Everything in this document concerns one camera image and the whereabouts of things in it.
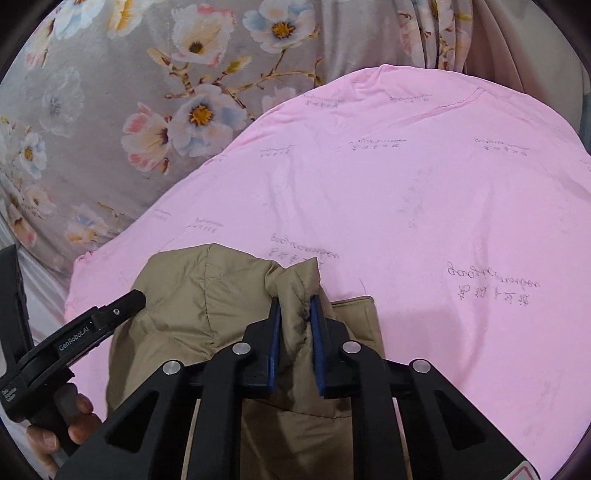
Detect olive quilted jacket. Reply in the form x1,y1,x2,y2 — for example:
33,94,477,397
105,243,387,480

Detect person's left hand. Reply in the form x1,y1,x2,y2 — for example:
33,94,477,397
26,393,102,479

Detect pink bed sheet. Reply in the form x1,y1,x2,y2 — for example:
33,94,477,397
66,66,590,479

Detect grey floral curtain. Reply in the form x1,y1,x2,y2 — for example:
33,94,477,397
1,1,474,275

